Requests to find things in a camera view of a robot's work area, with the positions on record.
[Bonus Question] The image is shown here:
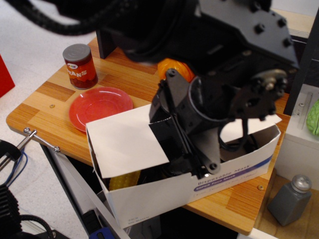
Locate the metal table clamp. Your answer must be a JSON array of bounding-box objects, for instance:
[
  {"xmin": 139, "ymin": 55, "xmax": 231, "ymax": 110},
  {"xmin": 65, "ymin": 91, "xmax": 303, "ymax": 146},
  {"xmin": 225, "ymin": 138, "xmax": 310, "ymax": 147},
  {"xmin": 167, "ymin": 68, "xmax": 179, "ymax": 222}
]
[{"xmin": 0, "ymin": 127, "xmax": 60, "ymax": 171}]

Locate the blue wire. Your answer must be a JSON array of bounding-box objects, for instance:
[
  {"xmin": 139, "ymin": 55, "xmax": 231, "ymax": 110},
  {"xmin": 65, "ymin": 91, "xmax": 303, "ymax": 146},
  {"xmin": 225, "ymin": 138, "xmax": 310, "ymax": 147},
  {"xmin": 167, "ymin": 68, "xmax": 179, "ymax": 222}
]
[{"xmin": 0, "ymin": 146, "xmax": 28, "ymax": 192}]

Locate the dark brick backsplash panel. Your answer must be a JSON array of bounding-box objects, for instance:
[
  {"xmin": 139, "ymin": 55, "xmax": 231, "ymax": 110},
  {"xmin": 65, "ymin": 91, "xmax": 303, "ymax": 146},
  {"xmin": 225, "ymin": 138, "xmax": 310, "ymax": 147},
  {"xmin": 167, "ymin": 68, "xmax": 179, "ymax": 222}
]
[{"xmin": 96, "ymin": 29, "xmax": 118, "ymax": 59}]

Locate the red beans can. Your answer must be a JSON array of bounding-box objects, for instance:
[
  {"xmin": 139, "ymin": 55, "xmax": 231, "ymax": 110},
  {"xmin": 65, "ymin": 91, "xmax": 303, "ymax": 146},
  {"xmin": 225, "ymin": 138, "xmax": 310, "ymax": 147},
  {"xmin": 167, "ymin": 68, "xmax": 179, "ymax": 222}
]
[{"xmin": 62, "ymin": 43, "xmax": 98, "ymax": 90}]

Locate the white disposable mask box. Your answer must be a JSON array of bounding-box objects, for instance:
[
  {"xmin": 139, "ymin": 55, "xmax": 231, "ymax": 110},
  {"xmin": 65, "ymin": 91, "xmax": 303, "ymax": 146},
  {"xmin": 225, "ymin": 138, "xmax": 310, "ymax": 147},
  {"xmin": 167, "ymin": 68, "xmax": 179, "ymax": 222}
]
[{"xmin": 86, "ymin": 105, "xmax": 281, "ymax": 229}]

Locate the orange toy pumpkin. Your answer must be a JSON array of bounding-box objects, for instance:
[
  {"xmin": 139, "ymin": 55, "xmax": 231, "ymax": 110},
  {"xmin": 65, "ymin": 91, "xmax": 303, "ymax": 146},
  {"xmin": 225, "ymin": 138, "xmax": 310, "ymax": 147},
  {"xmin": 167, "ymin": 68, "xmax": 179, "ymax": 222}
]
[{"xmin": 157, "ymin": 58, "xmax": 195, "ymax": 82}]

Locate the red box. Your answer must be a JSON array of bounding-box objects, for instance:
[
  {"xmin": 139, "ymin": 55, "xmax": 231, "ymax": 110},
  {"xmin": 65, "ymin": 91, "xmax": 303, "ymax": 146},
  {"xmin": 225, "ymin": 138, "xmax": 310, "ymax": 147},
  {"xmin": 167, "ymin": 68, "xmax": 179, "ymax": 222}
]
[{"xmin": 0, "ymin": 57, "xmax": 15, "ymax": 97}]

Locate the yellow toy corn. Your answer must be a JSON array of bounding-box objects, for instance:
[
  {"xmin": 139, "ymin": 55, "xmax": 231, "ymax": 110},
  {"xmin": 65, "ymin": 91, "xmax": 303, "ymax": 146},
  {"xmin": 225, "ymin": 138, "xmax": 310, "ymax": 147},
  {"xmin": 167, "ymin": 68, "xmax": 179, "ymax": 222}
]
[{"xmin": 109, "ymin": 170, "xmax": 141, "ymax": 191}]

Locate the grey salt shaker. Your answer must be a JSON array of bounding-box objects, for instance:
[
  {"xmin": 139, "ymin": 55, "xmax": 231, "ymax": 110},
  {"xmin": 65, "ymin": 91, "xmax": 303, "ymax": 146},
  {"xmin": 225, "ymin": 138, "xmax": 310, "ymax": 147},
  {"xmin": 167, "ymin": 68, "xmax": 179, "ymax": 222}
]
[{"xmin": 268, "ymin": 174, "xmax": 312, "ymax": 226}]

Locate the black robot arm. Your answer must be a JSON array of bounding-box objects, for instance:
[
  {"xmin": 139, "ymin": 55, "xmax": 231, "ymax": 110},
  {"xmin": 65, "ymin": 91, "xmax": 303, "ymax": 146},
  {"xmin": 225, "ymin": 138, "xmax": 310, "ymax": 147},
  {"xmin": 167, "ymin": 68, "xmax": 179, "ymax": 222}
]
[{"xmin": 9, "ymin": 0, "xmax": 298, "ymax": 178}]

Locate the red plastic plate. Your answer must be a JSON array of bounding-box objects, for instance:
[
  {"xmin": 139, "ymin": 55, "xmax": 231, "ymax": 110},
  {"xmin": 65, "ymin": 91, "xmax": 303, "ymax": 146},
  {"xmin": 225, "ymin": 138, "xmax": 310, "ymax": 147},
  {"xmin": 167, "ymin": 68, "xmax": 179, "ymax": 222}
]
[{"xmin": 69, "ymin": 87, "xmax": 133, "ymax": 132}]

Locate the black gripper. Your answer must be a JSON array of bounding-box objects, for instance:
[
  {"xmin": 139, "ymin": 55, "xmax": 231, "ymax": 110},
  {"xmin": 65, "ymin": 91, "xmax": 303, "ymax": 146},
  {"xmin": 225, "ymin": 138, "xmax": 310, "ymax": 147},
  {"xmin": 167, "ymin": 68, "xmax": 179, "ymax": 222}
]
[{"xmin": 149, "ymin": 69, "xmax": 234, "ymax": 179}]

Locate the green toy vegetable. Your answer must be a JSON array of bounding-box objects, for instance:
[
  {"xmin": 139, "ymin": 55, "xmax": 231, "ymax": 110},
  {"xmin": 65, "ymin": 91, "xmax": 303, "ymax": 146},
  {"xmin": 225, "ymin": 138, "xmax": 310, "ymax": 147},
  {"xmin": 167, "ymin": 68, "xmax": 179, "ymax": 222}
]
[{"xmin": 306, "ymin": 100, "xmax": 319, "ymax": 136}]

